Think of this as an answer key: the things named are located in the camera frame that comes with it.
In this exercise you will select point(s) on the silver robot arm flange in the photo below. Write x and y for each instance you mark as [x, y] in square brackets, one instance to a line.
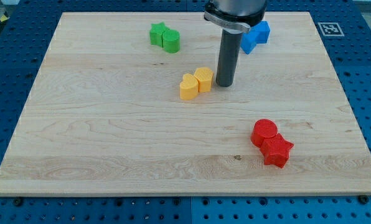
[235, 16]

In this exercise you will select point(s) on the green star block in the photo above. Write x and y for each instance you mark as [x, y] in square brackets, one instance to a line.
[156, 33]

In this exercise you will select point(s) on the red star block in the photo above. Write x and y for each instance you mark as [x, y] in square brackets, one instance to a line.
[276, 151]

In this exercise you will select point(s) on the yellow heart block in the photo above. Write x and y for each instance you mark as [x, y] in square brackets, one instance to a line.
[188, 87]

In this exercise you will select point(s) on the yellow pentagon block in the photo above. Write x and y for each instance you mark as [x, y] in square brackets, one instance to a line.
[204, 76]

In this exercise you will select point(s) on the wooden board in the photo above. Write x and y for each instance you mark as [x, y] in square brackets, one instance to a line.
[104, 117]

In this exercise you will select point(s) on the green rounded block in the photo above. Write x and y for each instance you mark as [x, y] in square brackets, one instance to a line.
[171, 41]

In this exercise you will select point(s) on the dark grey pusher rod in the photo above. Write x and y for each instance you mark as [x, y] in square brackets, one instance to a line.
[228, 58]

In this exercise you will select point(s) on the red cylinder block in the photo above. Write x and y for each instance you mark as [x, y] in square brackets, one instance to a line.
[263, 129]

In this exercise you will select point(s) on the blue angular block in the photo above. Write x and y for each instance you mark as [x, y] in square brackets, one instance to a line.
[248, 42]

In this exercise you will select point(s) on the blue cube block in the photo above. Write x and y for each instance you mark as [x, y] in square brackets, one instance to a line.
[263, 32]

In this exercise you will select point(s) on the white fiducial marker tag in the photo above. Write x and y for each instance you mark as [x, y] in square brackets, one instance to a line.
[330, 29]

